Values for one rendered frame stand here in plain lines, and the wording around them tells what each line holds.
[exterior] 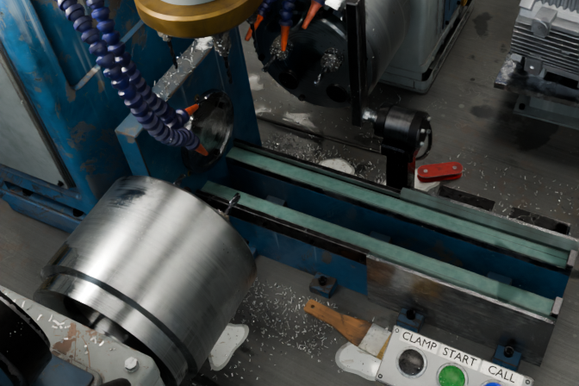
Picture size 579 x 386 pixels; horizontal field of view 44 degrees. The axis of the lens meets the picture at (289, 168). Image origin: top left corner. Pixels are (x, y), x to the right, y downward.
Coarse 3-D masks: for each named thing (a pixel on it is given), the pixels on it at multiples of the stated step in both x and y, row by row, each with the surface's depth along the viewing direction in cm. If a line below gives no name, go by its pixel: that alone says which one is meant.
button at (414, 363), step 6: (402, 354) 85; (408, 354) 84; (414, 354) 84; (420, 354) 84; (402, 360) 84; (408, 360) 84; (414, 360) 84; (420, 360) 84; (402, 366) 84; (408, 366) 84; (414, 366) 84; (420, 366) 84; (408, 372) 84; (414, 372) 84
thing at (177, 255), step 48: (144, 192) 94; (96, 240) 90; (144, 240) 89; (192, 240) 91; (240, 240) 96; (48, 288) 88; (96, 288) 86; (144, 288) 86; (192, 288) 89; (240, 288) 97; (144, 336) 85; (192, 336) 89
